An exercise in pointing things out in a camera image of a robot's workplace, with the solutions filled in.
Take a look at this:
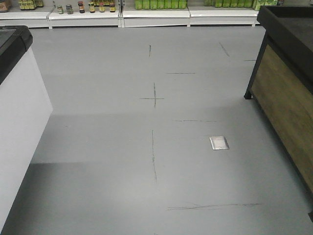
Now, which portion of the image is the black wood produce display stand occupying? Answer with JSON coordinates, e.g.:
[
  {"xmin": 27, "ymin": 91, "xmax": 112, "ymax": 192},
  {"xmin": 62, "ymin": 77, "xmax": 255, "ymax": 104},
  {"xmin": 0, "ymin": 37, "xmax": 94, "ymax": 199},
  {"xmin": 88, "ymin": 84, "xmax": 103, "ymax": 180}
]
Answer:
[{"xmin": 244, "ymin": 5, "xmax": 313, "ymax": 196}]

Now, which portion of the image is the white store shelf unit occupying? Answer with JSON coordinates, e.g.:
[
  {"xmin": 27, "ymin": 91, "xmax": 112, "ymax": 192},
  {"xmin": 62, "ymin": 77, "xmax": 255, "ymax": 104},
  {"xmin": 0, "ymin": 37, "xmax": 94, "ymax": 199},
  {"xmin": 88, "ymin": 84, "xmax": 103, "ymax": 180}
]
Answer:
[{"xmin": 0, "ymin": 0, "xmax": 258, "ymax": 29}]

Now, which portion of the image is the white chest freezer black lid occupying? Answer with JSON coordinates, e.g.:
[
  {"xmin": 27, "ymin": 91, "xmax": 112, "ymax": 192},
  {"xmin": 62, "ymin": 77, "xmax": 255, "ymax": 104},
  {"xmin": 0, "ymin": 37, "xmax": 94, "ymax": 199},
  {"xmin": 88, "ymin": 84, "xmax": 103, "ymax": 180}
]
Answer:
[{"xmin": 0, "ymin": 25, "xmax": 53, "ymax": 227}]

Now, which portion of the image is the silver floor outlet plate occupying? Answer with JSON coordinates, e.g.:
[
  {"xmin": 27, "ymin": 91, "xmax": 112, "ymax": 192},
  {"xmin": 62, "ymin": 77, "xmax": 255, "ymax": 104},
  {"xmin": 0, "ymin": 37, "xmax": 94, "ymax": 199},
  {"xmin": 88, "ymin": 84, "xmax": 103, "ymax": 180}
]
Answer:
[{"xmin": 209, "ymin": 136, "xmax": 229, "ymax": 150}]

